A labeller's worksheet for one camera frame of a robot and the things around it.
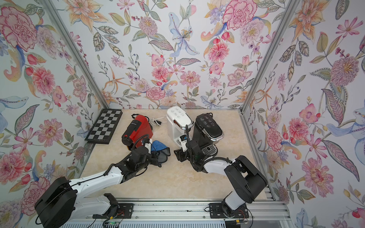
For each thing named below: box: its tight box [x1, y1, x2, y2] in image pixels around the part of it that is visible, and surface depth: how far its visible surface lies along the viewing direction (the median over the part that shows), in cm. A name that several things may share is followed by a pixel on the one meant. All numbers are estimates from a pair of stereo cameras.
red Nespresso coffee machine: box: [121, 114, 154, 148], surface depth 87 cm
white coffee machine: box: [166, 106, 194, 148], surface depth 88 cm
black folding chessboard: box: [84, 108, 124, 145], surface depth 109 cm
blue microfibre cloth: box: [151, 140, 171, 163], surface depth 86 cm
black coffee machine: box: [192, 112, 225, 158], surface depth 84 cm
